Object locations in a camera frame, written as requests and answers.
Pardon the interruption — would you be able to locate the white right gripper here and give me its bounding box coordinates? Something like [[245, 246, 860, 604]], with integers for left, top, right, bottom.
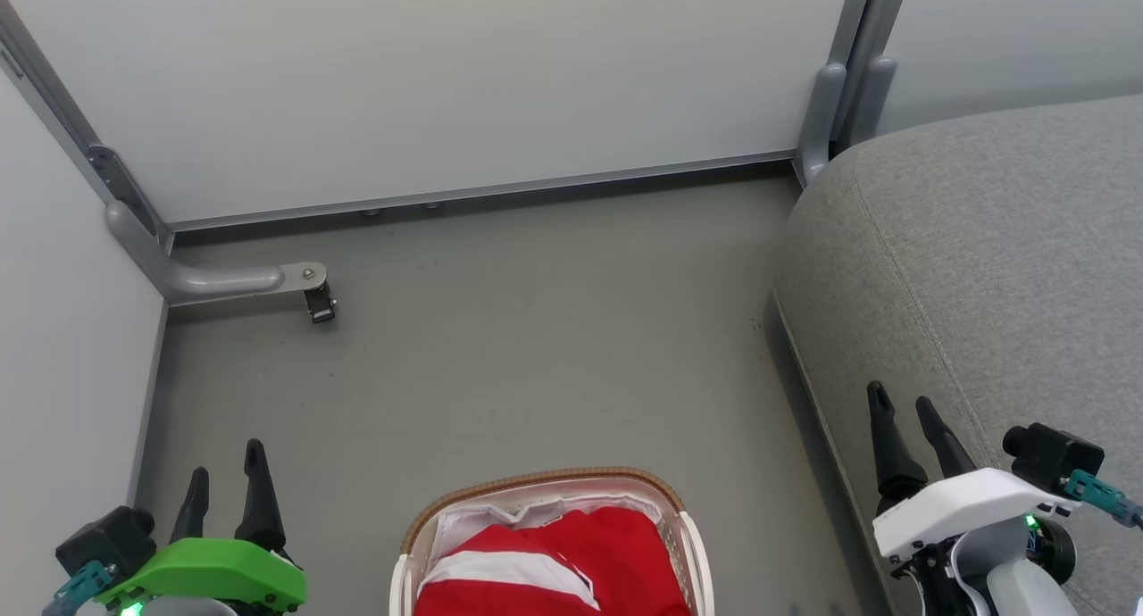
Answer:
[[866, 381, 1081, 561]]

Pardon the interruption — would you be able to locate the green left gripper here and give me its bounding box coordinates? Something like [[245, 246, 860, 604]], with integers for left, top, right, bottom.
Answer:
[[94, 438, 307, 616]]

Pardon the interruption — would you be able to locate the red and white garment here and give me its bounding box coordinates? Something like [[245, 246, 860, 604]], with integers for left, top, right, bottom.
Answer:
[[414, 506, 694, 616]]

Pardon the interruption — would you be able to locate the grey fabric sofa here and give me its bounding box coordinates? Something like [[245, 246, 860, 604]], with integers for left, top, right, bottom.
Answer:
[[772, 94, 1143, 616]]

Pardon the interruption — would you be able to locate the black caster wheel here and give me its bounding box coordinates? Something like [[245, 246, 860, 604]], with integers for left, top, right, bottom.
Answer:
[[304, 281, 338, 325]]

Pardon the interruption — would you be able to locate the white laundry basket brown rim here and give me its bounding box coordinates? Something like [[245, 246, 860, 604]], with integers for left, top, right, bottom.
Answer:
[[389, 466, 715, 616]]

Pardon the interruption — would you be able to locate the white basket liner cloth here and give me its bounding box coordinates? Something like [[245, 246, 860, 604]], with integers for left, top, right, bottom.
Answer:
[[427, 478, 669, 581]]

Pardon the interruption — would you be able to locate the teal left cable connector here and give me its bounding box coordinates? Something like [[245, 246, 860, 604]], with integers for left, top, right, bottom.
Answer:
[[41, 560, 118, 616]]

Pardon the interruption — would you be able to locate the teal cable connector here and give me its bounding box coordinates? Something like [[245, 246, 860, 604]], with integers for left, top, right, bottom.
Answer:
[[1062, 469, 1143, 529], [41, 560, 118, 616]]

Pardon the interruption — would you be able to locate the teal right cable connector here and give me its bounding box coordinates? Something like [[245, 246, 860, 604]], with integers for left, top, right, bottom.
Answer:
[[1062, 469, 1143, 529]]

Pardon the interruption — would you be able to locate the grey partition foot bracket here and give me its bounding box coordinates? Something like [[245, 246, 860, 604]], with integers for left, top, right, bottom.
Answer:
[[105, 199, 329, 307]]

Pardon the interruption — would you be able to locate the grey partition post foot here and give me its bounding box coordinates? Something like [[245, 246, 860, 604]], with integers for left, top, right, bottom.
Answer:
[[843, 54, 897, 149], [797, 61, 848, 187]]

